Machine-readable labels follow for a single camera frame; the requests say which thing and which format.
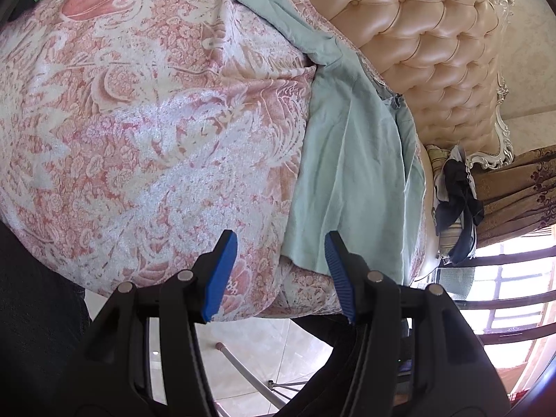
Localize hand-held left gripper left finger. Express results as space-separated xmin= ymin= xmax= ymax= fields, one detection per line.
xmin=80 ymin=229 xmax=239 ymax=417

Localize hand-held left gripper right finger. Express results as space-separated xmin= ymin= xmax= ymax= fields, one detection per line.
xmin=325 ymin=230 xmax=496 ymax=417

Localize mint green shirt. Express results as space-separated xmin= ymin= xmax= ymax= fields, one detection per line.
xmin=152 ymin=0 xmax=428 ymax=287

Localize beige striped cushion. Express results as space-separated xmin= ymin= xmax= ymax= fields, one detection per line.
xmin=426 ymin=144 xmax=479 ymax=263

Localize dark blue garment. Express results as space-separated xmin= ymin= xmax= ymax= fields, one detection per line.
xmin=434 ymin=202 xmax=479 ymax=265

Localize black garment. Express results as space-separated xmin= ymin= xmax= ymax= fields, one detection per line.
xmin=441 ymin=158 xmax=485 ymax=227

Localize pink floral blanket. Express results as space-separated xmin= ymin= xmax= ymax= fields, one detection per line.
xmin=0 ymin=0 xmax=418 ymax=320

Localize brown patterned curtain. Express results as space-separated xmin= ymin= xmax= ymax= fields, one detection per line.
xmin=467 ymin=148 xmax=556 ymax=237

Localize beige tufted leather sofa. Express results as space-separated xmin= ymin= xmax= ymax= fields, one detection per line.
xmin=287 ymin=0 xmax=522 ymax=279

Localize white metal tube frame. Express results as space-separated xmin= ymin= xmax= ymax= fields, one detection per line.
xmin=213 ymin=342 xmax=313 ymax=407

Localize black sliding door frame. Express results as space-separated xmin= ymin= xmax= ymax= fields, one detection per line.
xmin=408 ymin=235 xmax=556 ymax=348

